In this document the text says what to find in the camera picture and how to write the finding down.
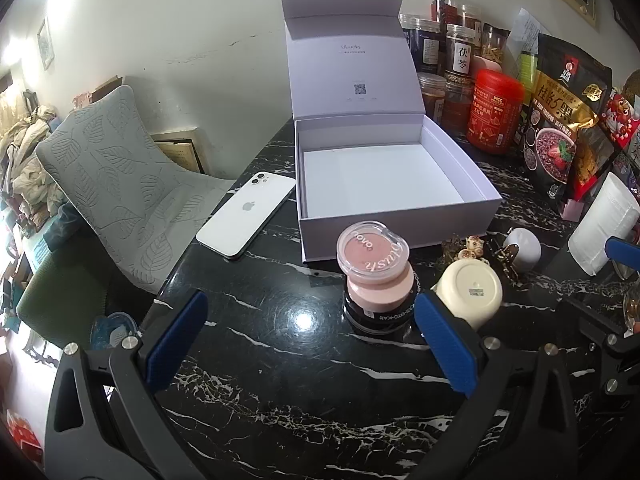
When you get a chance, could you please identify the green chair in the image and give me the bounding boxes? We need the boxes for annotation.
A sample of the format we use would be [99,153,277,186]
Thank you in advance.
[16,240,113,346]

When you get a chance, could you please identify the tall jar red contents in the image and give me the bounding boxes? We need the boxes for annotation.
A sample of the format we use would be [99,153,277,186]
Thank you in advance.
[429,0,458,26]

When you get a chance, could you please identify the red snack bag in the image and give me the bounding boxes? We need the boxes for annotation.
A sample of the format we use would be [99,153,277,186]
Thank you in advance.
[597,87,640,151]

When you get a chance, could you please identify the clear jar yellow slices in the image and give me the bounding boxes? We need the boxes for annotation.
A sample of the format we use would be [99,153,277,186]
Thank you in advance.
[481,25,511,63]

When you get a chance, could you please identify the black and gold cereal bag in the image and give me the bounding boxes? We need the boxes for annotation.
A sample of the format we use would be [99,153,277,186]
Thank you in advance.
[520,32,613,201]

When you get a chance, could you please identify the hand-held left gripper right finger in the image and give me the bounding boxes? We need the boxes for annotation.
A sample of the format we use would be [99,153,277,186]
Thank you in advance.
[414,291,608,480]

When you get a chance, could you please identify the dark purple jar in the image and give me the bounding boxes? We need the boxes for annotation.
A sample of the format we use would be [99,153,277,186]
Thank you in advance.
[409,17,448,75]

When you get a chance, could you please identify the white tissue pack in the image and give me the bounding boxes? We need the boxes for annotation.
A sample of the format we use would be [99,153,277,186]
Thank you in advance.
[567,171,640,277]

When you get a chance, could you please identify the white round cap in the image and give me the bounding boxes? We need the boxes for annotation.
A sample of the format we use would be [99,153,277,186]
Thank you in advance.
[501,227,543,272]

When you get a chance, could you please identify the small jar orange contents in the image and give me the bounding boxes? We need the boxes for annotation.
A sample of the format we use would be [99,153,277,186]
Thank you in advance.
[417,72,447,123]

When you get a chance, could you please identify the red canister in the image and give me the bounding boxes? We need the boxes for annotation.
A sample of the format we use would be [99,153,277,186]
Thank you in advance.
[466,69,526,155]

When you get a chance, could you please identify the white gift box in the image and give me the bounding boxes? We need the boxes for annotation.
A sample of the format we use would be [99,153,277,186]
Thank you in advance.
[281,0,503,265]

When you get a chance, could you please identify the pink container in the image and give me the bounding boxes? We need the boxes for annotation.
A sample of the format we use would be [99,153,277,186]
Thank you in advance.
[472,55,505,77]

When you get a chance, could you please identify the blue lidded container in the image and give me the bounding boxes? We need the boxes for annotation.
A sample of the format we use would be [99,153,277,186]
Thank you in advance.
[90,311,133,351]

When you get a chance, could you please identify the grey leaf pattern cushion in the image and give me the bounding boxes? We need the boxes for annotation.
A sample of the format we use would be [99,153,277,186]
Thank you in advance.
[36,85,236,295]

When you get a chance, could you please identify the white paper sheet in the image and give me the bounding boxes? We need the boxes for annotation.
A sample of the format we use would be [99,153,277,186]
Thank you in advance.
[507,7,546,56]

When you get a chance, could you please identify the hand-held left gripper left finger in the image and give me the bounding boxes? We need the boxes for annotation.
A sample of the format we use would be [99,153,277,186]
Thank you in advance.
[44,290,209,480]

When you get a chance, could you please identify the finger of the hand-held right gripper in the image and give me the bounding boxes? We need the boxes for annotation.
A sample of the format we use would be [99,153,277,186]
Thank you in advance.
[604,236,640,263]
[556,299,640,413]

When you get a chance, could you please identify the clear jar blue label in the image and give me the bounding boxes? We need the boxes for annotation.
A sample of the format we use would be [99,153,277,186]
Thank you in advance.
[399,14,413,58]

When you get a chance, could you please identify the small wall picture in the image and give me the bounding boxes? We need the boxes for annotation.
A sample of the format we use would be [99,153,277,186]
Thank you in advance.
[36,17,55,71]

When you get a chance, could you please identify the black round cosmetic jar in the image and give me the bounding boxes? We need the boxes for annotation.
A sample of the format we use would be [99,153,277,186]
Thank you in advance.
[345,280,418,333]

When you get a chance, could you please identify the clear jar brown contents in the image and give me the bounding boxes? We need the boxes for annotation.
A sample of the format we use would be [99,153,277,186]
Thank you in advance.
[456,4,485,28]

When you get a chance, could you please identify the pink round cosmetic jar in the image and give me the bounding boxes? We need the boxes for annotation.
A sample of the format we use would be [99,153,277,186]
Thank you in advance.
[346,265,417,311]

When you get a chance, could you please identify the green canister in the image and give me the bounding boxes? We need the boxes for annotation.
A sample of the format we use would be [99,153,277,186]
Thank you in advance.
[516,52,540,92]

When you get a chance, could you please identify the bear charm star hair clip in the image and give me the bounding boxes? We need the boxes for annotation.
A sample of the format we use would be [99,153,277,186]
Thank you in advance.
[440,234,488,266]

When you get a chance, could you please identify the pink blush compact clear lid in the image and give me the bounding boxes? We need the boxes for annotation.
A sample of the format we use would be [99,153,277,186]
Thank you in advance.
[336,220,411,281]

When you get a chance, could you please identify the pile of clothes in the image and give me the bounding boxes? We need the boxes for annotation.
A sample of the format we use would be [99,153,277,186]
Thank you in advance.
[0,87,68,231]

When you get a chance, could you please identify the cream cup with pink rim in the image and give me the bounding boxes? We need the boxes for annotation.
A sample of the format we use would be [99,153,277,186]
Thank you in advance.
[431,259,503,332]

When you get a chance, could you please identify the clear jar dark red contents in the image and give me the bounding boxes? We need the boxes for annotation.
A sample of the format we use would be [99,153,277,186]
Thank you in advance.
[442,80,475,133]

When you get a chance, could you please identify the wooden picture frame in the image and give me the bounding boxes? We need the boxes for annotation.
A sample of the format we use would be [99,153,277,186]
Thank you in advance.
[150,127,207,176]

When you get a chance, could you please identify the brown bear hair clip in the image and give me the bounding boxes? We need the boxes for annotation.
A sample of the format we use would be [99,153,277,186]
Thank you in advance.
[482,237,518,278]

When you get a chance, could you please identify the white smartphone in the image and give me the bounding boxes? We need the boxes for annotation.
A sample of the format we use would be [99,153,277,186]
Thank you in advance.
[196,171,297,261]

